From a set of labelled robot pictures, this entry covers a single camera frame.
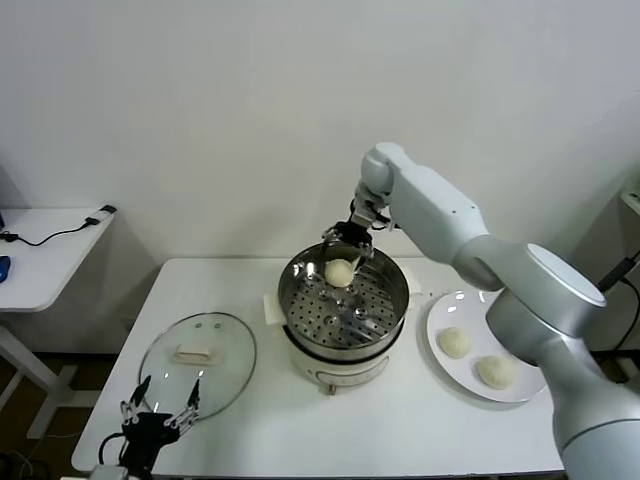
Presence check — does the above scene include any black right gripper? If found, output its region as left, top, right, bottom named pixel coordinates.
left=322, top=221, right=375, bottom=271

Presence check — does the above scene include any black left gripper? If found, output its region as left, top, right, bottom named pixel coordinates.
left=119, top=375, right=201, bottom=471

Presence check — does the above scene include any white round plate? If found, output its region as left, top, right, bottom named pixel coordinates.
left=425, top=290, right=549, bottom=404

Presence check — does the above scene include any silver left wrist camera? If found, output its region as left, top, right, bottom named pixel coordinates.
left=87, top=464, right=131, bottom=480

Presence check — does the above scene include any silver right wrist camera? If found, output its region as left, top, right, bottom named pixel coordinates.
left=349, top=197, right=391, bottom=231

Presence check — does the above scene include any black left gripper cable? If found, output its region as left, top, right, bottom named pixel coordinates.
left=97, top=432, right=129, bottom=471

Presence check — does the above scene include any black looping side cable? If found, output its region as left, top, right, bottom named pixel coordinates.
left=614, top=278, right=640, bottom=354

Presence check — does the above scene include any stainless steel steamer pot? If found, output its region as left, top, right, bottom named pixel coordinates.
left=263, top=241, right=424, bottom=362

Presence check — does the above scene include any small grey cable dongle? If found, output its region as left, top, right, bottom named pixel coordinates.
left=83, top=204, right=117, bottom=229

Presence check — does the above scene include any black cable on side table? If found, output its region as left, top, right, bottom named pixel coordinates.
left=0, top=223, right=91, bottom=249

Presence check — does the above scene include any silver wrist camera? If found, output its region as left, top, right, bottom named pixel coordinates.
left=87, top=464, right=131, bottom=480
left=349, top=197, right=391, bottom=231

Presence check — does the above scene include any white electric cooker base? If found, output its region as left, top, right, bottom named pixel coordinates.
left=282, top=319, right=405, bottom=399

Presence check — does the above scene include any glass pot lid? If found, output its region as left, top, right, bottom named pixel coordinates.
left=138, top=312, right=258, bottom=425

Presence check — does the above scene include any dark hanging cable adapter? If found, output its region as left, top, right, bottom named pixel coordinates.
left=599, top=257, right=632, bottom=292

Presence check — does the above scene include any white side table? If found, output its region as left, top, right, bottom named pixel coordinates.
left=0, top=207, right=117, bottom=441

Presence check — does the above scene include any white steamed baozi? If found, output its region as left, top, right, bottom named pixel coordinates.
left=324, top=258, right=355, bottom=289
left=438, top=327, right=474, bottom=360
left=474, top=354, right=519, bottom=390

